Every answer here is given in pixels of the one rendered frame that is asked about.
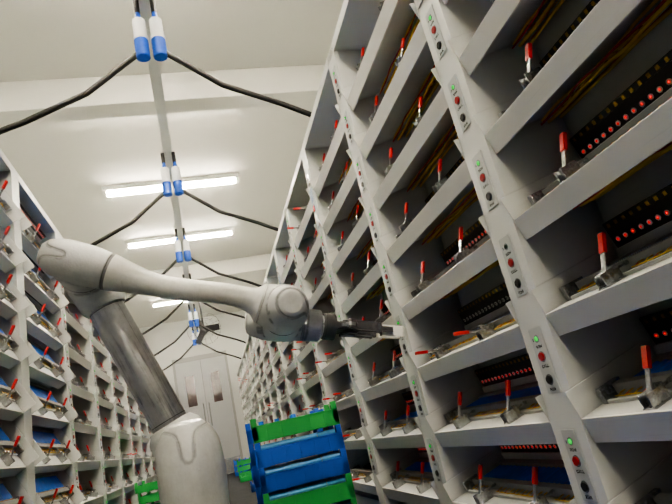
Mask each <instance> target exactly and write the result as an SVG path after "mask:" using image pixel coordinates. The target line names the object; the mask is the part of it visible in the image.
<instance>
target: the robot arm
mask: <svg viewBox="0 0 672 504"><path fill-rule="evenodd" d="M36 261H37V263H38V266H39V267H40V268H41V269H42V270H43V271H44V272H45V273H47V274H48V275H50V276H53V277H54V278H55V279H56V280H57V281H58V282H59V283H61V285H62V286H63V288H64V289H65V290H66V292H67V295H68V296H69V297H70V299H71V300H72V301H73V303H74V304H75V306H76V307H77V308H78V310H79V311H80V313H81V314H82V315H83V316H84V317H86V318H88V319H91V321H92V323H93V324H94V326H95V328H96V330H97V332H98V333H99V335H100V337H101V339H102V341H103V343H104V344H105V346H106V348H107V350H108V352H109V353H110V355H111V357H112V359H113V361H114V363H115V364H116V366H117V368H118V370H119V372H120V373H121V375H122V377H123V379H124V381H125V383H126V384H127V386H128V388H129V390H130V392H131V393H132V395H133V397H134V399H135V401H136V403H137V404H138V406H139V408H140V410H141V412H142V413H143V415H144V417H145V419H146V421H147V423H148V424H149V426H150V428H151V430H152V432H153V435H151V439H150V445H149V447H150V449H151V452H152V454H153V456H154V458H155V461H156V475H157V484H158V491H159V498H160V503H161V504H230V501H229V489H228V479H227V472H226V465H225V460H224V455H223V450H222V446H221V442H220V438H219V436H218V434H217V433H216V431H215V430H214V428H213V427H212V426H211V425H210V424H209V423H208V422H206V421H204V420H203V419H201V418H200V416H199V415H197V414H194V413H191V412H188V413H186V411H185V410H184V408H183V406H182V404H181V403H180V401H179V399H178V397H177V395H176V394H175V392H174V390H173V388H172V387H171V385H170V383H169V381H168V379H167V378H166V376H165V374H164V372H163V371H162V369H161V367H160V365H159V363H158V362H157V360H156V358H155V356H154V355H153V353H152V351H151V349H150V347H149V346H148V344H147V342H146V340H145V339H144V337H143V335H142V333H141V331H140V330H139V328H138V326H137V324H136V322H135V321H134V319H133V317H132V315H131V314H130V312H129V310H128V308H127V306H126V305H125V303H124V302H125V300H126V293H132V294H139V295H145V296H150V297H156V298H162V299H169V300H178V301H190V302H202V303H214V304H222V305H227V306H232V307H235V308H238V309H241V310H243V311H245V312H246V315H245V323H244V324H245V330H246V333H247V334H248V335H250V336H252V337H255V338H258V339H261V340H266V341H275V342H291V341H311V342H318V341H319V340H320V338H321V339H322V340H331V341H332V340H334V339H335V337H336V334H339V337H352V338H368V339H372V337H373V338H375V337H377V338H385V339H397V340H399V339H400V337H404V326H395V325H384V324H382V323H381V322H372V321H363V320H356V319H352V318H350V319H349V320H343V321H338V320H337V316H336V315H335V314H331V313H324V314H322V311H321V310H314V309H309V302H308V299H307V297H306V295H305V293H304V292H303V291H302V290H301V289H299V288H298V287H295V286H292V285H276V284H264V285H262V286H260V287H256V288H252V287H246V286H240V285H235V284H228V283H220V282H212V281H203V280H194V279H186V278H177V277H170V276H165V275H161V274H158V273H155V272H152V271H149V270H147V269H145V268H143V267H140V266H138V265H136V264H134V263H132V262H130V261H128V260H126V259H124V258H123V257H121V256H119V255H116V254H114V253H111V252H109V251H107V250H104V249H102V248H100V247H97V246H94V245H90V244H87V243H83V242H80V241H76V240H71V239H50V240H48V241H46V242H44V243H43V244H42V246H41V247H40V249H39V252H38V254H37V259H36Z"/></svg>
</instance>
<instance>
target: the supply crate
mask: <svg viewBox="0 0 672 504"><path fill-rule="evenodd" d="M329 404H330V408H329ZM329 404H326V405H323V407H324V411H320V412H316V413H311V414H307V415H302V416H298V417H294V418H289V419H285V420H280V421H276V422H272V423H267V424H263V425H258V426H257V423H256V419H250V424H251V430H252V436H253V442H254V444H256V443H260V442H265V441H269V440H273V439H277V438H282V437H286V436H290V435H295V434H299V433H303V432H307V431H312V430H316V429H320V428H325V427H329V426H333V425H337V424H340V420H339V416H338V411H337V407H336V402H335V401H331V402H329Z"/></svg>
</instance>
